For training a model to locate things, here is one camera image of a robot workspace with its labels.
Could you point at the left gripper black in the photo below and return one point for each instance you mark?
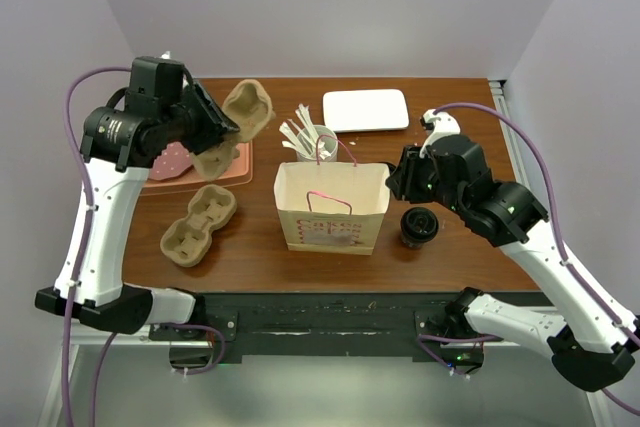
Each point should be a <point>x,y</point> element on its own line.
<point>215,122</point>

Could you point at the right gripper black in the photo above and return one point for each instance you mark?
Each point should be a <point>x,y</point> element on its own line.
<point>402,180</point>

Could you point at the cardboard cup carrier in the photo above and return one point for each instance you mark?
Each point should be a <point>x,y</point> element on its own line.
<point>188,239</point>
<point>250,107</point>

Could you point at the black coffee cup lid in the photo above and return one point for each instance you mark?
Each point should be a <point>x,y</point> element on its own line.
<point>419,222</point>

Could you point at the pink paper gift bag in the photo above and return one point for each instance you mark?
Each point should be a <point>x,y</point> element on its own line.
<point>331,207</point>

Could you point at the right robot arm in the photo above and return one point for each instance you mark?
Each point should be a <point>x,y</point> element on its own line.
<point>592,337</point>

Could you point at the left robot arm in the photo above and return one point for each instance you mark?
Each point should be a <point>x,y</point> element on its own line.
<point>121,140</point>

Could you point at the pink dotted plate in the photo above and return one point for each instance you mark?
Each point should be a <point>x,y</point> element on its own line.
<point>172,163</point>

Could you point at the pink plastic tray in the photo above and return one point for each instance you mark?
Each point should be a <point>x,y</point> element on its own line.
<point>240,172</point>

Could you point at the white rectangular plate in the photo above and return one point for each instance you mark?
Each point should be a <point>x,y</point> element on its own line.
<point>350,111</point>

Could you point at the white cylindrical holder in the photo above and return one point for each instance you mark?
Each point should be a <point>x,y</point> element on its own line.
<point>327,146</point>

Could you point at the white paper stir sticks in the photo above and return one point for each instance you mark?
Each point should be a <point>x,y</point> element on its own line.
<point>291,128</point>

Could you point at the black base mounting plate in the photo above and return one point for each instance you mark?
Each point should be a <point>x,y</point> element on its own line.
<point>371,324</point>

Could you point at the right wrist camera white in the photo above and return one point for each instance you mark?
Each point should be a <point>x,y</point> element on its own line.
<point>437,126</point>

